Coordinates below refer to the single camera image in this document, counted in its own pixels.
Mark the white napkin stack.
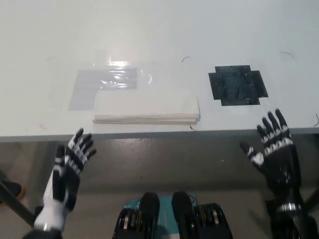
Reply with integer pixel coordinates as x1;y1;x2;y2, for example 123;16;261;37
92;89;201;124

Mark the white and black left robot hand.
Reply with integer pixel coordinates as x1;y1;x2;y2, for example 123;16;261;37
33;128;97;230

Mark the black shoe with tan sole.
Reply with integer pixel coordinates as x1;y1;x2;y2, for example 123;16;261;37
0;181;27;205

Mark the black metal table leg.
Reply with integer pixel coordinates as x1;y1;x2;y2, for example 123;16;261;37
303;185;319;212
0;178;43;229

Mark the clear plastic bag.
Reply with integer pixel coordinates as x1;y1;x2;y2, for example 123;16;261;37
68;67;138;111

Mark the clear plastic sleeve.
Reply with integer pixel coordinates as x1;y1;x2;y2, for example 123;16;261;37
93;49;153;90

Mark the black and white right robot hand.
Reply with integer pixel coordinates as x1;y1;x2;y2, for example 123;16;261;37
239;108;304;212

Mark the black tape patch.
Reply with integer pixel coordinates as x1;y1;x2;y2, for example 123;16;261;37
208;65;269;107

